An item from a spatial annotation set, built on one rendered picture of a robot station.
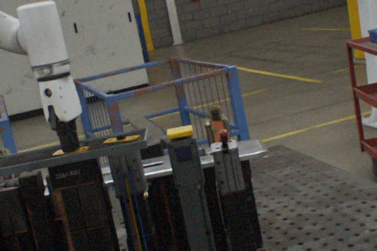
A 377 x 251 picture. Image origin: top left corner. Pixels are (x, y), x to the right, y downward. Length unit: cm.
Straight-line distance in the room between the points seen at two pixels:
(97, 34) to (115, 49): 34
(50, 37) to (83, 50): 839
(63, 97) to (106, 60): 845
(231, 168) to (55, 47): 55
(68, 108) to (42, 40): 16
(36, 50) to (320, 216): 108
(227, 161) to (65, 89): 46
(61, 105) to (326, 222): 96
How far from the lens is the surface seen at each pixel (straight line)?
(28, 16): 152
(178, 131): 155
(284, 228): 212
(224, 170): 173
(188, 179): 157
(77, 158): 153
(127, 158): 172
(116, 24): 999
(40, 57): 152
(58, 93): 151
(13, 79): 981
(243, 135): 406
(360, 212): 218
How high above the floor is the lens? 150
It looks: 12 degrees down
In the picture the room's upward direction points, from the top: 11 degrees counter-clockwise
